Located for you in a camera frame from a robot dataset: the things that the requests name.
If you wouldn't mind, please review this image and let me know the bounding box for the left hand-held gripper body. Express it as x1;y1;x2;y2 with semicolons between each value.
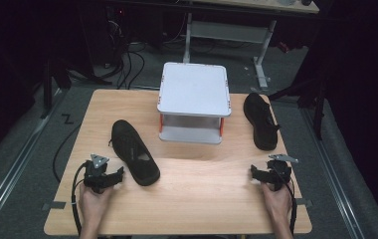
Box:
83;153;111;194

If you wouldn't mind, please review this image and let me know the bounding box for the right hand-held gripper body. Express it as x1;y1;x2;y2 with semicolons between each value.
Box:
267;153;299;192

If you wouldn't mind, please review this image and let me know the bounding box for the black shoe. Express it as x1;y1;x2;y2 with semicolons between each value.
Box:
243;92;282;151
109;119;161;187

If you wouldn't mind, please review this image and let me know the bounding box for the white shoe rack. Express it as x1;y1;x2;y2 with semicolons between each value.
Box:
156;61;233;145

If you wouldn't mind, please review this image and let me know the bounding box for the person's right hand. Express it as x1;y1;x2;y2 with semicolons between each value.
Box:
261;182;293;218

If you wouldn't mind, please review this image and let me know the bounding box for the person's left hand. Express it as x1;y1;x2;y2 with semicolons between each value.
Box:
79;182;115;218

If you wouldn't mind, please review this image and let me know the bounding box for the grey tape piece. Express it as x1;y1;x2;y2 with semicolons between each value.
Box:
41;200;68;212
295;197;313;209

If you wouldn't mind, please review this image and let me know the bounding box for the black stand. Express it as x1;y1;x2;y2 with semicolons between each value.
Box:
39;56;73;120
268;66;328;141

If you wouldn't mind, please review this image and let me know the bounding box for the left hand-held gripper black cable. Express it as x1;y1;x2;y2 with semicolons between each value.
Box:
70;161;90;237

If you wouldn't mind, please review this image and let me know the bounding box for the hand-held gripper black cable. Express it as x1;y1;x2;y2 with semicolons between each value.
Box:
283;172;298;235
70;161;90;237

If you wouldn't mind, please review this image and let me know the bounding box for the right hand-held gripper black cable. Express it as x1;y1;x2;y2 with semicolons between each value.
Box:
283;172;298;235

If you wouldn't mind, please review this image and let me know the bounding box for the black cable on floor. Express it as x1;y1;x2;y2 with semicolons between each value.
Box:
52;122;83;183

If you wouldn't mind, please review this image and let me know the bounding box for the metal floor rail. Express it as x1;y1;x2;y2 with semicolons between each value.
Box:
299;108;366;239
0;89;66;233

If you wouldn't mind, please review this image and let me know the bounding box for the bundle of black cables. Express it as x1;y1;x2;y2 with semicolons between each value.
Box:
102;19;147;91

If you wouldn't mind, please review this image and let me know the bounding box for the wooden desk with grey frame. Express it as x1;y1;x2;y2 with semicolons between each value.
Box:
182;0;320;91

